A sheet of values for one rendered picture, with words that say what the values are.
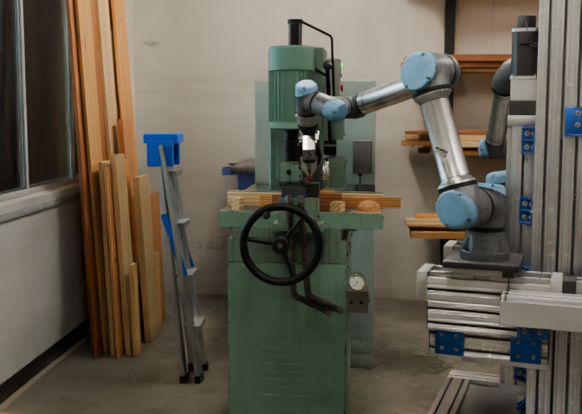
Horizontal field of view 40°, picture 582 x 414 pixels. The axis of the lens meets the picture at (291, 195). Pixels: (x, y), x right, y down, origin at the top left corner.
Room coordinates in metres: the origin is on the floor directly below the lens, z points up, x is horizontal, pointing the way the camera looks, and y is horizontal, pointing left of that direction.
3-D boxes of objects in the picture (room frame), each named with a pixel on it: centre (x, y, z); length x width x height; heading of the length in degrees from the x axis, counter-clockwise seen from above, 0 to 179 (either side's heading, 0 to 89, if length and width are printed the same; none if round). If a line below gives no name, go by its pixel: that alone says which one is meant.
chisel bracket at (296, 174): (3.04, -0.01, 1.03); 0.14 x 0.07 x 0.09; 174
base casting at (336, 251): (3.15, -0.01, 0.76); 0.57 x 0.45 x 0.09; 174
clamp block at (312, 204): (2.83, -0.03, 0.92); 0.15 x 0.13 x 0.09; 84
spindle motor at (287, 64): (3.02, 0.00, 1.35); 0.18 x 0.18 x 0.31
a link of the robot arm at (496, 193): (2.40, -0.59, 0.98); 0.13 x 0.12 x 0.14; 139
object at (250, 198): (3.04, -0.05, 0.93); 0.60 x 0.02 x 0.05; 84
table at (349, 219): (2.91, -0.04, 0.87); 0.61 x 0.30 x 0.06; 84
